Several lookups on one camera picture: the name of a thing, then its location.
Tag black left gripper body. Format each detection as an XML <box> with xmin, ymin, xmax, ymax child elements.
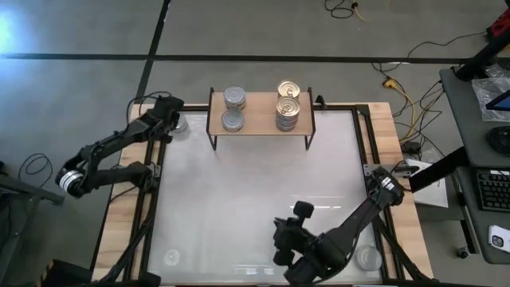
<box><xmin>149</xmin><ymin>95</ymin><xmax>186</xmax><ymax>137</ymax></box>

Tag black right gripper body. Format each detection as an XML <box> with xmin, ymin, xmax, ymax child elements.
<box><xmin>273</xmin><ymin>217</ymin><xmax>320</xmax><ymax>261</ymax></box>

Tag black floor tape line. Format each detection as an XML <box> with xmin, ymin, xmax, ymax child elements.
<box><xmin>134</xmin><ymin>0</ymin><xmax>172</xmax><ymax>105</ymax></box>
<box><xmin>0</xmin><ymin>53</ymin><xmax>475</xmax><ymax>65</ymax></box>

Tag black power adapter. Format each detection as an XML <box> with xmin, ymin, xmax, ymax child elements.
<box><xmin>401</xmin><ymin>140</ymin><xmax>421</xmax><ymax>156</ymax></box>

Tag white paper sheet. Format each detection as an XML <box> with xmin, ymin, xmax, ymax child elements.
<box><xmin>405</xmin><ymin>158</ymin><xmax>450</xmax><ymax>209</ymax></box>

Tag black diagonal support strut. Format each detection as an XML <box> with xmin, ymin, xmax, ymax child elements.
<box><xmin>408</xmin><ymin>146</ymin><xmax>470</xmax><ymax>194</ymax></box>

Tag grey metal stand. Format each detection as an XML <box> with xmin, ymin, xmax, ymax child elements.
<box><xmin>0</xmin><ymin>160</ymin><xmax>66</xmax><ymax>286</ymax></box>

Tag black floor box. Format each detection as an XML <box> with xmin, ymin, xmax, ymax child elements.
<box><xmin>41</xmin><ymin>258</ymin><xmax>94</xmax><ymax>287</ymax></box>

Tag grey side desk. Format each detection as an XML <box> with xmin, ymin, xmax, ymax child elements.
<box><xmin>439</xmin><ymin>66</ymin><xmax>510</xmax><ymax>265</ymax></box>

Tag black keyboard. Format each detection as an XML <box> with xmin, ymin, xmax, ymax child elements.
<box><xmin>475</xmin><ymin>167</ymin><xmax>510</xmax><ymax>213</ymax></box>

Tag white smartphone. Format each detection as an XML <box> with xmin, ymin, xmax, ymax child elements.
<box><xmin>487</xmin><ymin>224</ymin><xmax>510</xmax><ymax>255</ymax></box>

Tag black round device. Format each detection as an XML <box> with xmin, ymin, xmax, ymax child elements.
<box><xmin>486</xmin><ymin>124</ymin><xmax>510</xmax><ymax>157</ymax></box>

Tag clear plastic bag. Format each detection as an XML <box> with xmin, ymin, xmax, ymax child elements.
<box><xmin>471</xmin><ymin>63</ymin><xmax>510</xmax><ymax>123</ymax></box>

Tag blue tablet screen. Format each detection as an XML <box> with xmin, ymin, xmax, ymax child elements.
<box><xmin>484</xmin><ymin>89</ymin><xmax>510</xmax><ymax>112</ymax></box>

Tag black stand leg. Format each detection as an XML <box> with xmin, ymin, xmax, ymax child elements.
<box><xmin>455</xmin><ymin>29</ymin><xmax>510</xmax><ymax>82</ymax></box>

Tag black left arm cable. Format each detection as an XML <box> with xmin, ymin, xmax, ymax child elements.
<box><xmin>126</xmin><ymin>90</ymin><xmax>173</xmax><ymax>125</ymax></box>

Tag wooden shelf black metal frame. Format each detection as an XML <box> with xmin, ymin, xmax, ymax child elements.
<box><xmin>205</xmin><ymin>86</ymin><xmax>318</xmax><ymax>151</ymax></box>

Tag black aluminium table frame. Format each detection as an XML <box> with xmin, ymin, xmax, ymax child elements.
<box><xmin>90</xmin><ymin>95</ymin><xmax>434</xmax><ymax>287</ymax></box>

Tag black side bracket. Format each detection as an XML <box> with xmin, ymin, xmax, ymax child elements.
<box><xmin>391</xmin><ymin>163</ymin><xmax>421</xmax><ymax>178</ymax></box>

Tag black cable loop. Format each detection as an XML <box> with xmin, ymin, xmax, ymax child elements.
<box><xmin>17</xmin><ymin>152</ymin><xmax>54</xmax><ymax>189</ymax></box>

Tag yellow extension cable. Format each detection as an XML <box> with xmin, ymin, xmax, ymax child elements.
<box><xmin>382</xmin><ymin>77</ymin><xmax>419</xmax><ymax>143</ymax></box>

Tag black coiled floor cable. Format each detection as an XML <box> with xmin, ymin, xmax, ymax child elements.
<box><xmin>324</xmin><ymin>0</ymin><xmax>356</xmax><ymax>20</ymax></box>

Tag yellow floor cable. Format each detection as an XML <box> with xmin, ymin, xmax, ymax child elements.
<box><xmin>351</xmin><ymin>1</ymin><xmax>392</xmax><ymax>22</ymax></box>

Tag long black floor cable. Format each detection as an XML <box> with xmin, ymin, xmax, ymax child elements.
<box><xmin>371</xmin><ymin>30</ymin><xmax>488</xmax><ymax>75</ymax></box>

